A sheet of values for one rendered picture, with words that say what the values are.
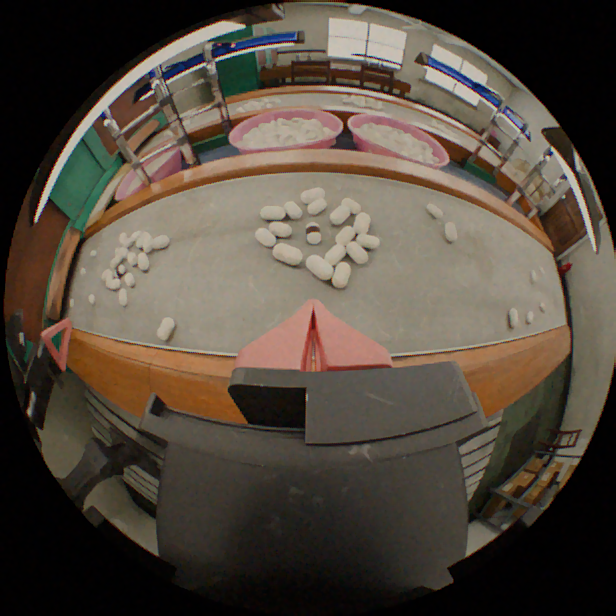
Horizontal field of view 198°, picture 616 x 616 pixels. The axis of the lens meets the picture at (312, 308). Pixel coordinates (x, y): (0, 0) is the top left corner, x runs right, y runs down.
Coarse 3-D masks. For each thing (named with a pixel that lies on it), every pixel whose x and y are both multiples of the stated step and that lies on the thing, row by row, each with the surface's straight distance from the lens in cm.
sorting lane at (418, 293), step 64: (192, 192) 44; (256, 192) 36; (384, 192) 37; (192, 256) 32; (256, 256) 28; (320, 256) 27; (384, 256) 29; (448, 256) 35; (512, 256) 55; (128, 320) 39; (192, 320) 29; (256, 320) 25; (384, 320) 25; (448, 320) 30
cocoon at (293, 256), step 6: (276, 246) 25; (282, 246) 25; (288, 246) 25; (276, 252) 25; (282, 252) 25; (288, 252) 25; (294, 252) 24; (300, 252) 25; (276, 258) 26; (282, 258) 25; (288, 258) 25; (294, 258) 24; (300, 258) 25; (294, 264) 25
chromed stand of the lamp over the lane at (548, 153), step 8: (544, 152) 67; (552, 152) 67; (544, 160) 66; (536, 168) 66; (528, 176) 67; (536, 176) 67; (544, 176) 71; (560, 176) 80; (520, 184) 68; (528, 184) 67; (560, 184) 79; (512, 192) 69; (520, 192) 68; (552, 192) 79; (512, 200) 69; (544, 200) 80; (536, 208) 81; (528, 216) 82
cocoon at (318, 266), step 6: (312, 258) 24; (318, 258) 24; (306, 264) 25; (312, 264) 24; (318, 264) 24; (324, 264) 24; (312, 270) 24; (318, 270) 24; (324, 270) 24; (330, 270) 24; (318, 276) 24; (324, 276) 24; (330, 276) 24
